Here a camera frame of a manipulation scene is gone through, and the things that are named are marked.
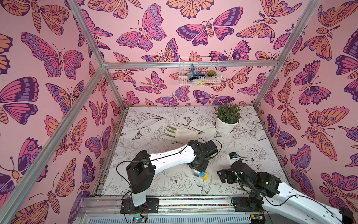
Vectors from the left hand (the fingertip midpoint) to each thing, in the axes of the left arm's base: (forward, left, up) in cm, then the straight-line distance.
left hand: (202, 168), depth 79 cm
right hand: (-1, -12, 0) cm, 12 cm away
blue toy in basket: (+55, +4, +26) cm, 61 cm away
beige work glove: (+29, +12, -8) cm, 32 cm away
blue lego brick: (-2, 0, -3) cm, 4 cm away
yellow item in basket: (+43, -1, +26) cm, 51 cm away
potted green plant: (+31, -19, +10) cm, 37 cm away
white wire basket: (+56, -1, +26) cm, 62 cm away
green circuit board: (-23, +33, -9) cm, 41 cm away
